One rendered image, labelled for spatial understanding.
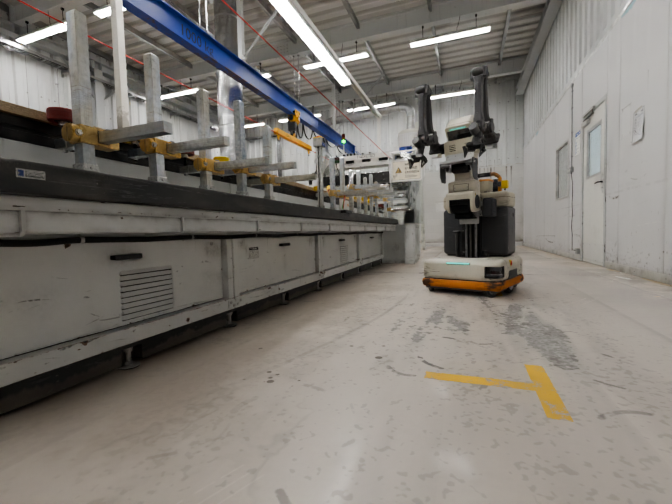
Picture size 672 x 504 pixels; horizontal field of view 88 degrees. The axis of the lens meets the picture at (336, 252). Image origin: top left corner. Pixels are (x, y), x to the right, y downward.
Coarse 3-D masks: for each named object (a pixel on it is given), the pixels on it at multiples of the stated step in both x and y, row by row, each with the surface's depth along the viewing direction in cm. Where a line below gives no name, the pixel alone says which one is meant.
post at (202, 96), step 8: (200, 96) 144; (208, 96) 146; (200, 104) 144; (208, 104) 146; (200, 112) 144; (208, 112) 146; (200, 120) 144; (208, 120) 146; (200, 128) 144; (208, 128) 146; (200, 136) 145; (208, 136) 146; (200, 152) 145; (208, 152) 146; (200, 176) 146; (208, 176) 146; (200, 184) 146; (208, 184) 146
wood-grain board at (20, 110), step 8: (0, 104) 97; (8, 104) 99; (16, 104) 100; (8, 112) 99; (16, 112) 100; (24, 112) 102; (32, 112) 104; (40, 112) 106; (40, 120) 106; (192, 160) 167; (256, 176) 217; (288, 184) 255; (296, 184) 266
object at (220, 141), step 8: (224, 136) 116; (168, 144) 124; (176, 144) 123; (184, 144) 122; (192, 144) 121; (200, 144) 120; (208, 144) 118; (216, 144) 117; (224, 144) 116; (128, 152) 131; (136, 152) 130; (144, 152) 129; (168, 152) 125; (176, 152) 125; (184, 152) 126
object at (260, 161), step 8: (232, 160) 145; (240, 160) 144; (248, 160) 142; (256, 160) 141; (264, 160) 140; (184, 168) 154; (192, 168) 152; (216, 168) 148; (224, 168) 147; (232, 168) 147; (240, 168) 147
